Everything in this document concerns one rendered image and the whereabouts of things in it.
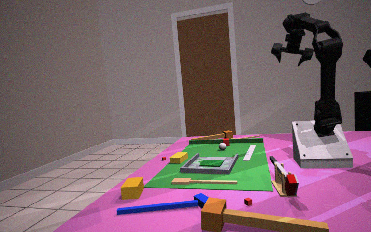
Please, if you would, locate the orange cube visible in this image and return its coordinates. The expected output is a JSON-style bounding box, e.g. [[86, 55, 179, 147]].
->
[[121, 177, 144, 200]]

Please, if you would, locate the white golf ball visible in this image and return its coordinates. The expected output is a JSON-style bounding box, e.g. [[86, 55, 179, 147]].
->
[[219, 143, 226, 150]]

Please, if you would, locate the green rectangular mat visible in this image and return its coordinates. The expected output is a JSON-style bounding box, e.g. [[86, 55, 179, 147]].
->
[[144, 143, 273, 191]]

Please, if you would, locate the yellow rectangular block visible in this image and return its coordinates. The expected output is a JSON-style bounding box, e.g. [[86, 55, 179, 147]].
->
[[170, 152, 188, 163]]

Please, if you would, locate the white flat bar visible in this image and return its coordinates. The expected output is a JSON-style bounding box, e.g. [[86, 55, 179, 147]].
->
[[243, 145, 256, 161]]

